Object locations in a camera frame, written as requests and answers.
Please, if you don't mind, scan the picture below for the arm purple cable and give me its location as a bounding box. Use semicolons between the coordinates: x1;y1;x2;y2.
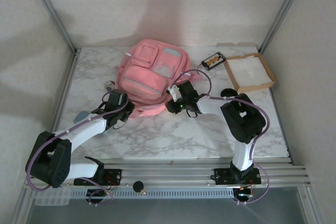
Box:
174;69;271;205
25;91;129;206

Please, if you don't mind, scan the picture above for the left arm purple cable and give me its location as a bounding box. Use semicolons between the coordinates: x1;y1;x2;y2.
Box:
25;91;129;206

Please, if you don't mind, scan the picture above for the clear plastic organizer box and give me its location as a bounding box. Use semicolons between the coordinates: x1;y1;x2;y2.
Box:
35;188;71;206

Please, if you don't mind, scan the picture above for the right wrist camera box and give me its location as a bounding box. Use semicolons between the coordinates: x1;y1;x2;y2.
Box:
167;84;181;102

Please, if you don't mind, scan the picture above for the grey-blue oval object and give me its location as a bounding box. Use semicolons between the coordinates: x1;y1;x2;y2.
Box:
74;111;90;123

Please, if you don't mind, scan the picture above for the cardboard tray with white paper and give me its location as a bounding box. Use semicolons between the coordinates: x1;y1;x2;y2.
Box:
224;52;277;94

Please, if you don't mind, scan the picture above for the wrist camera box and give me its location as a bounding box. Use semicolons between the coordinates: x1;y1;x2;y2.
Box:
167;84;181;102
108;89;129;107

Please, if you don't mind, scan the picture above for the grey slotted cable duct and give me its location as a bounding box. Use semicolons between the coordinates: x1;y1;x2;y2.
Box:
69;189;234;199

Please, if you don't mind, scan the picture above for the black round knob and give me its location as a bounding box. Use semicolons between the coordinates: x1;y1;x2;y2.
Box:
132;180;146;195

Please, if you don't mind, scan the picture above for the aluminium frame post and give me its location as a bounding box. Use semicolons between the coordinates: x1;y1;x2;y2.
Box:
25;0;79;56
258;0;310;54

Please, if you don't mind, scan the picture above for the black round lid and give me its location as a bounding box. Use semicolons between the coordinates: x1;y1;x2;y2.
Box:
220;88;238;98

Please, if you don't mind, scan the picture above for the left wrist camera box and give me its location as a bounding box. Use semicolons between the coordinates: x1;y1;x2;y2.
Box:
108;89;129;107

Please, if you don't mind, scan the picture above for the small controller board with wires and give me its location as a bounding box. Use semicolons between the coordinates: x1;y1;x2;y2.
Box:
233;186;254;201
88;188;113;206

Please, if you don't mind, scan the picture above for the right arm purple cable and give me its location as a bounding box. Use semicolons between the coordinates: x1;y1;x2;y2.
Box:
174;69;271;205

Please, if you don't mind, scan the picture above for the pink backpack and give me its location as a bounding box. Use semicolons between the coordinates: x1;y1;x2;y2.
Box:
114;39;204;116

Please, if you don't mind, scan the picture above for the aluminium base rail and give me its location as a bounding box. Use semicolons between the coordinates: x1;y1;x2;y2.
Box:
23;162;312;189

